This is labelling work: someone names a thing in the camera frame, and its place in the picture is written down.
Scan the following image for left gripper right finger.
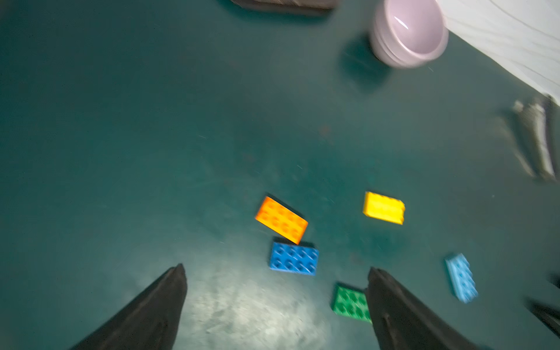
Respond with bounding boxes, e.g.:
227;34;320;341
366;267;478;350

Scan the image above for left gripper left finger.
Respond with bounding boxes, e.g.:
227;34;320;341
72;264;188;349

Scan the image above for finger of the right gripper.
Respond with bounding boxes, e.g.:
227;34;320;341
527;299;560;338

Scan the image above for dark green lego brick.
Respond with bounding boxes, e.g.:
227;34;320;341
331;284;371;323

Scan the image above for light blue lego brick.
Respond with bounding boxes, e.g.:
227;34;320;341
445;254;478;303

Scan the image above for orange lego brick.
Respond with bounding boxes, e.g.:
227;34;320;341
255;196;309;244

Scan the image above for dark blue lego brick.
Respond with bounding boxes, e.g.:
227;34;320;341
269;242;319;276

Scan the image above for yellow lego brick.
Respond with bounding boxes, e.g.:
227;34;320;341
363;192;405;225

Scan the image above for black tongs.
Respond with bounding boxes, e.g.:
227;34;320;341
505;94;559;182

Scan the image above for pink bowl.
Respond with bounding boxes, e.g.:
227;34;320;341
369;0;449;69

